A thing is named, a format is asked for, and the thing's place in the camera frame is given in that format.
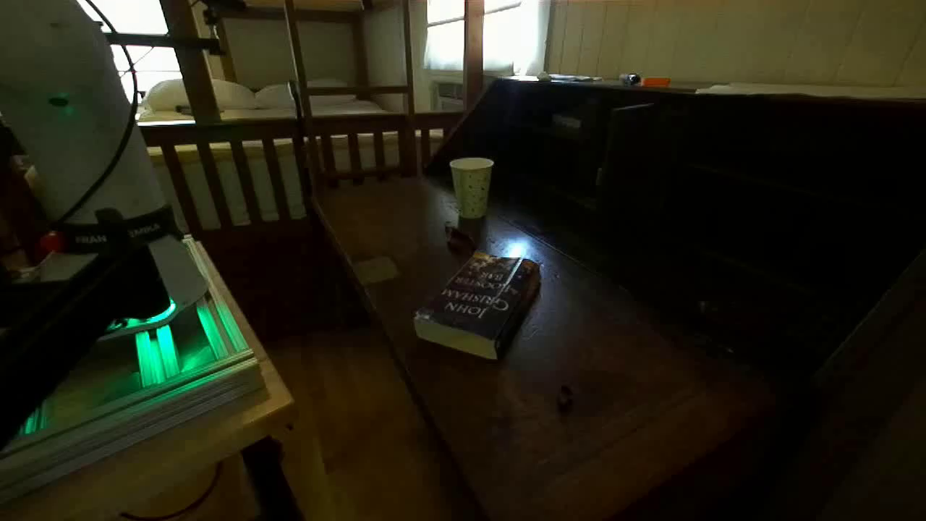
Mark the black and white marker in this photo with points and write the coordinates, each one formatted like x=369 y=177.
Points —
x=630 y=79

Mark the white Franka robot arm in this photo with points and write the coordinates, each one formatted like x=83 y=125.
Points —
x=67 y=118

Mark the white paper cup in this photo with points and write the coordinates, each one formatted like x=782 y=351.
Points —
x=472 y=190

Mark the dark paperback book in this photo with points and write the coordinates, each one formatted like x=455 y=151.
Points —
x=478 y=305

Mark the dark wooden secretary desk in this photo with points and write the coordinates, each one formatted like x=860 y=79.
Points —
x=618 y=320

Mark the small white pillow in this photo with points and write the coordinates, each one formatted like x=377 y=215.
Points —
x=275 y=98

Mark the light wooden robot table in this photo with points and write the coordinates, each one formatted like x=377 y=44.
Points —
x=191 y=438

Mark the large white pillow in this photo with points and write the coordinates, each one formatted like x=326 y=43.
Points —
x=174 y=95

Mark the black control box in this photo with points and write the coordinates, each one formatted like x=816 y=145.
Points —
x=60 y=329

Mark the wooden bed frame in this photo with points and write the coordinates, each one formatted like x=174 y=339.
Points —
x=241 y=135

